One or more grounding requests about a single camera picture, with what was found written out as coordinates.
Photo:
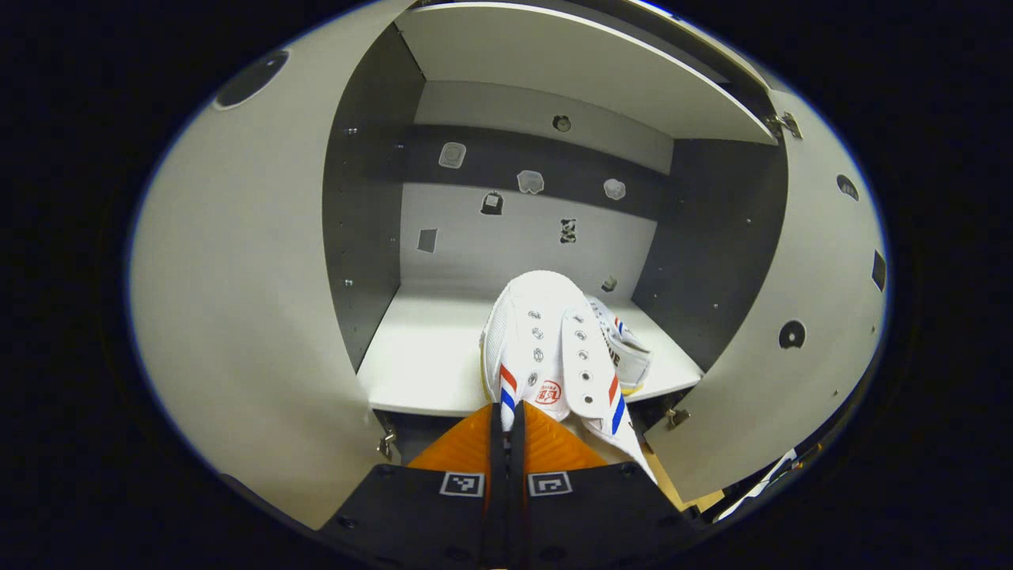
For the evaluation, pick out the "white shoe cabinet door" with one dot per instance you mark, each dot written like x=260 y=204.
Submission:
x=791 y=261
x=237 y=277

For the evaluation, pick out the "white striped canvas shoe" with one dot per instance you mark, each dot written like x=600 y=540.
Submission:
x=629 y=356
x=546 y=340

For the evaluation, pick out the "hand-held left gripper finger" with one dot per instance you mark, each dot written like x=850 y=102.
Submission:
x=516 y=443
x=496 y=443

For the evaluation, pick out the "white shoe cabinet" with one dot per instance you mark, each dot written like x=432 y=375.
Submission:
x=522 y=253

